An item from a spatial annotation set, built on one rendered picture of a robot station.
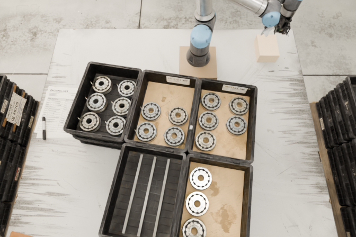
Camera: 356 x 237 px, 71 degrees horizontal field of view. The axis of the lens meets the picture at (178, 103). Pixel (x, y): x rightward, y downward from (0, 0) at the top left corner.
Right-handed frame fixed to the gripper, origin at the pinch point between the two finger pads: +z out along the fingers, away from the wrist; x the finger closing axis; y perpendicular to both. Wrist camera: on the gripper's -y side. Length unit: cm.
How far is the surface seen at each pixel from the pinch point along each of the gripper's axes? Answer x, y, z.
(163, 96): -64, 38, 4
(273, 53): 2.6, 6.8, 9.6
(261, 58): -3.9, 8.1, 13.4
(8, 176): -174, 75, 60
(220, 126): -33, 56, 4
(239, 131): -25, 59, 1
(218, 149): -35, 68, 4
